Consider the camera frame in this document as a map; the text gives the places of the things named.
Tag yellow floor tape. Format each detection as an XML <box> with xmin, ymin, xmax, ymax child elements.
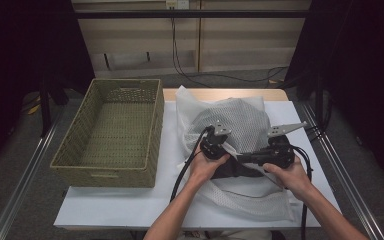
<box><xmin>26</xmin><ymin>96</ymin><xmax>43</xmax><ymax>116</ymax></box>

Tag person's right hand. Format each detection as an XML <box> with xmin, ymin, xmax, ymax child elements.
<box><xmin>263</xmin><ymin>156</ymin><xmax>309</xmax><ymax>201</ymax></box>

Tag metal floor rail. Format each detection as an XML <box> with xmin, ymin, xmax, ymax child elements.
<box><xmin>0</xmin><ymin>109</ymin><xmax>64</xmax><ymax>240</ymax></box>
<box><xmin>299</xmin><ymin>103</ymin><xmax>384</xmax><ymax>240</ymax></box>

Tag white table cover sheet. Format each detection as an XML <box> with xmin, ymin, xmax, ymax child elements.
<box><xmin>53</xmin><ymin>99</ymin><xmax>341</xmax><ymax>231</ymax></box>

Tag right hand-held gripper cable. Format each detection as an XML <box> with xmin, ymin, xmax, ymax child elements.
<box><xmin>291</xmin><ymin>145</ymin><xmax>314</xmax><ymax>240</ymax></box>

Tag black floor cables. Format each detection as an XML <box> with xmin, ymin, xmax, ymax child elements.
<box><xmin>304</xmin><ymin>99</ymin><xmax>331</xmax><ymax>143</ymax></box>

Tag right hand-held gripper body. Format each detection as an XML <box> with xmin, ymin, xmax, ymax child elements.
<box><xmin>251</xmin><ymin>121</ymin><xmax>308</xmax><ymax>169</ymax></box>

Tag white mesh laundry bag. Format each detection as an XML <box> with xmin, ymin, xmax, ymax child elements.
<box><xmin>174</xmin><ymin>84</ymin><xmax>296</xmax><ymax>223</ymax></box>

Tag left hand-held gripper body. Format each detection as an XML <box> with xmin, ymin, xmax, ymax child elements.
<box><xmin>199</xmin><ymin>120</ymin><xmax>233</xmax><ymax>160</ymax></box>

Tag white wall outlet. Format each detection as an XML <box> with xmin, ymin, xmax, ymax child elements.
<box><xmin>165</xmin><ymin>0</ymin><xmax>190</xmax><ymax>10</ymax></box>

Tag black metal stand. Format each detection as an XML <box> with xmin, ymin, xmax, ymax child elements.
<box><xmin>39</xmin><ymin>76</ymin><xmax>69</xmax><ymax>138</ymax></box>
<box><xmin>314</xmin><ymin>71</ymin><xmax>324</xmax><ymax>128</ymax></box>

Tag dark grey garment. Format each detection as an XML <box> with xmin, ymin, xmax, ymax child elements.
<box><xmin>211</xmin><ymin>156</ymin><xmax>264</xmax><ymax>181</ymax></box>

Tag person's left hand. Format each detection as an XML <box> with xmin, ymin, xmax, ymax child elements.
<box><xmin>188</xmin><ymin>149</ymin><xmax>231</xmax><ymax>183</ymax></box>

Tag green woven basket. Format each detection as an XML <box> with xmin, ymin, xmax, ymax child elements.
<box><xmin>49</xmin><ymin>78</ymin><xmax>165</xmax><ymax>189</ymax></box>

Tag black wall cable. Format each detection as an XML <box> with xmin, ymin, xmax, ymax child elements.
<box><xmin>170</xmin><ymin>16</ymin><xmax>289</xmax><ymax>88</ymax></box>

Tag black curtain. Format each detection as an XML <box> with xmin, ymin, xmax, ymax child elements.
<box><xmin>284</xmin><ymin>0</ymin><xmax>384</xmax><ymax>191</ymax></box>
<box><xmin>0</xmin><ymin>0</ymin><xmax>96</xmax><ymax>178</ymax></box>

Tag black horizontal metal bar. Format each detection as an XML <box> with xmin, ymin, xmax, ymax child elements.
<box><xmin>74</xmin><ymin>9</ymin><xmax>311</xmax><ymax>19</ymax></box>

